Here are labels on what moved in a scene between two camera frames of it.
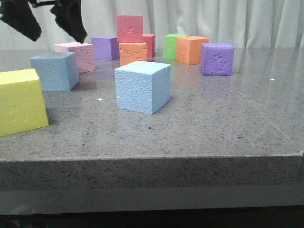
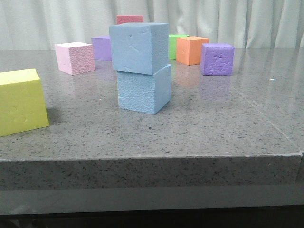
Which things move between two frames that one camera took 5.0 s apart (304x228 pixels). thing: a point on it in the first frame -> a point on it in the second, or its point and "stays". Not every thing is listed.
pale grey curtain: x=245 y=23 stays
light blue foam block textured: x=143 y=87 stays
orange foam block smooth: x=189 y=49 stays
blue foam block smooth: x=58 y=71 -> x=139 y=48
